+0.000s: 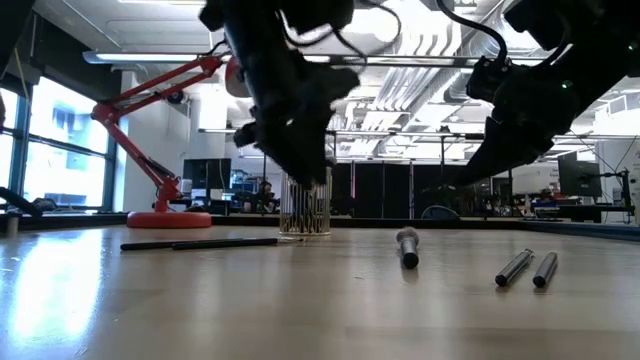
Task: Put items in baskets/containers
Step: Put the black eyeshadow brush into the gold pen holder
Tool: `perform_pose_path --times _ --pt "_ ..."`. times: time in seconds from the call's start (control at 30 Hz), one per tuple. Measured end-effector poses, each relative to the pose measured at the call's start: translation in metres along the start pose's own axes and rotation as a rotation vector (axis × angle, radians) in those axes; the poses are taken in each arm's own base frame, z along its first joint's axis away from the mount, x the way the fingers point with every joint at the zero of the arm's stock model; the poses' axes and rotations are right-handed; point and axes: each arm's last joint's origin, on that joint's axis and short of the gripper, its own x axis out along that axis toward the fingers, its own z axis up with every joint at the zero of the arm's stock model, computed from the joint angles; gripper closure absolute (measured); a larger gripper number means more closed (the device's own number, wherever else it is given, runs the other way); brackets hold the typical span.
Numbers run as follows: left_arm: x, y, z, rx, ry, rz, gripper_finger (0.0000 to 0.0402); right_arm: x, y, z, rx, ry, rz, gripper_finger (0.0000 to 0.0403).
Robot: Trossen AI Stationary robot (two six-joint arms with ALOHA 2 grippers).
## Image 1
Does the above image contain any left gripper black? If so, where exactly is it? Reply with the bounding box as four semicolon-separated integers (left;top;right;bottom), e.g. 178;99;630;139
224;29;361;187

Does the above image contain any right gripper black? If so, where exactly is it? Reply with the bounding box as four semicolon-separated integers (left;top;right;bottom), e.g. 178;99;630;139
452;64;581;188

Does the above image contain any fluffy-headed thick makeup brush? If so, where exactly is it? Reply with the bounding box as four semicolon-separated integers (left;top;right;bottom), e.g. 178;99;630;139
395;225;421;270

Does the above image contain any person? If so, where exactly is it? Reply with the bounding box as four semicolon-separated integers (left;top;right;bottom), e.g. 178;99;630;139
255;180;277;214

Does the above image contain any black computer monitor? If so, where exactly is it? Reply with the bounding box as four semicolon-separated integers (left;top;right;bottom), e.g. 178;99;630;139
182;158;233;190
558;152;604;199

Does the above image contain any black partition screen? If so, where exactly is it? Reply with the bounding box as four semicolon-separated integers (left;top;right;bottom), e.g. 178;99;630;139
329;160;471;219

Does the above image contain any red desk lamp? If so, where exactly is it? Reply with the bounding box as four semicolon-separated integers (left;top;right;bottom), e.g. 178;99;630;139
90;52;251;230

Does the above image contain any overhead light bar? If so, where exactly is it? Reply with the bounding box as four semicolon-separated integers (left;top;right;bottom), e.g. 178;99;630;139
82;49;546;70

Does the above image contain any large window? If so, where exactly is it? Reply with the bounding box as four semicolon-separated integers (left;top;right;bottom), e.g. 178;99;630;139
0;74;124;211

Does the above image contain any gold wire cup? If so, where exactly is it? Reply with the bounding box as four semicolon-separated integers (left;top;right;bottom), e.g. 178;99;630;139
278;169;333;237

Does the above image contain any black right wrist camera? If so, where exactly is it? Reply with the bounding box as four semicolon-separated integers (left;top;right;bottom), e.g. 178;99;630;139
466;55;512;103

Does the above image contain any black aluminium table frame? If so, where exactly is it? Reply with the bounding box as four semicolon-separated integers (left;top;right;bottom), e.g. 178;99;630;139
0;209;640;242

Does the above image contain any black camera cable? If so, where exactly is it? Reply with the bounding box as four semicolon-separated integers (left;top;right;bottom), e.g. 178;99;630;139
435;0;511;64

